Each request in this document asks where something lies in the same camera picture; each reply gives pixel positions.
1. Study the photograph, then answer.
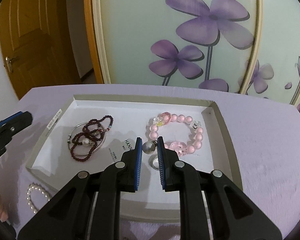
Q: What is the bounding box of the thin silver bangle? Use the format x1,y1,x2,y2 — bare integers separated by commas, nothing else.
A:
67,122,106,157

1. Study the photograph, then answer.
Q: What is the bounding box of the pink bead bracelet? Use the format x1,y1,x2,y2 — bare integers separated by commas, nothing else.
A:
146,112,205,158

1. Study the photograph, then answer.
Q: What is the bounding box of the floral glass wardrobe door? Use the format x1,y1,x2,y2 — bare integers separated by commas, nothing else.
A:
84,0,263,94

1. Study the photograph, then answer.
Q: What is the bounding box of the grey cardboard tray box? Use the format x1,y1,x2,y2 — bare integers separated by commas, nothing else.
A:
26,94,243,223

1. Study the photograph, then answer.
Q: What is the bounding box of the brass door handle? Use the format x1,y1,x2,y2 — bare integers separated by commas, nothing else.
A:
5,56,19,73

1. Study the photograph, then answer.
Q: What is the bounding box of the wooden door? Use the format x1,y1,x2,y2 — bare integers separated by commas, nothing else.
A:
0,0,81,99

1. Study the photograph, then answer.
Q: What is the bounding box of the dark red bead necklace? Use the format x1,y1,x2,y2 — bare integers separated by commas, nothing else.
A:
69,114,114,162

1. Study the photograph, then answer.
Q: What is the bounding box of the silver ball pendant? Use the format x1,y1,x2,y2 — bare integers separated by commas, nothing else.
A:
142,140,157,154

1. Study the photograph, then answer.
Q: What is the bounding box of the white pearl bracelet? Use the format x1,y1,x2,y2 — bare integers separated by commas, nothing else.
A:
26,182,52,215

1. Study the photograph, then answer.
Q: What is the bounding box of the silver ring pendant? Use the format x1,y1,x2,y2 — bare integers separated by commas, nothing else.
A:
148,154,160,171

